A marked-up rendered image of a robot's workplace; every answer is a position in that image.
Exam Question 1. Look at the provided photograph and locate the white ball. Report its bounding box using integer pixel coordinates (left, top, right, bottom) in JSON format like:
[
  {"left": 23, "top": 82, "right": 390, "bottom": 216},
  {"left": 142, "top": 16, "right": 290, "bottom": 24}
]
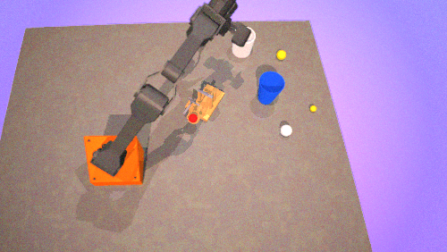
[{"left": 281, "top": 125, "right": 292, "bottom": 137}]

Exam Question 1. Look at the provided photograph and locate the white cup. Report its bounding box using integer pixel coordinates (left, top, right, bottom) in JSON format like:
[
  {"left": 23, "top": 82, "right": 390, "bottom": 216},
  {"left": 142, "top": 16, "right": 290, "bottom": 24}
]
[{"left": 232, "top": 29, "right": 256, "bottom": 57}]

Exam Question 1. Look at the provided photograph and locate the blue cup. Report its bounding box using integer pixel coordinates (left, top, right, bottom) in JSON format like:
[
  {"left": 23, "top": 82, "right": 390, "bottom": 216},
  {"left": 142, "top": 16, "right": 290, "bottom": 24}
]
[{"left": 258, "top": 71, "right": 285, "bottom": 105}]

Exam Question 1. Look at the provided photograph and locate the red ball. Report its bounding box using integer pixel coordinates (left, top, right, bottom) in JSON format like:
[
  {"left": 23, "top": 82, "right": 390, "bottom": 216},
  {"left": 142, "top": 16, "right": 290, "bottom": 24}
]
[{"left": 189, "top": 113, "right": 198, "bottom": 122}]

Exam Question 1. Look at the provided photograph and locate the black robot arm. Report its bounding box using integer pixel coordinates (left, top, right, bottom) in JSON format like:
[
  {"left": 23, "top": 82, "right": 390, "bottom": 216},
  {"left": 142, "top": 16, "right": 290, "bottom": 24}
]
[{"left": 89, "top": 0, "right": 239, "bottom": 177}]

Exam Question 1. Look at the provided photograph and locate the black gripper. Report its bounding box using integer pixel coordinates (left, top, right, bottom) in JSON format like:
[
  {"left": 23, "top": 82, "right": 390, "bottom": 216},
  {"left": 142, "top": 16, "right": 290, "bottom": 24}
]
[{"left": 216, "top": 20, "right": 252, "bottom": 47}]

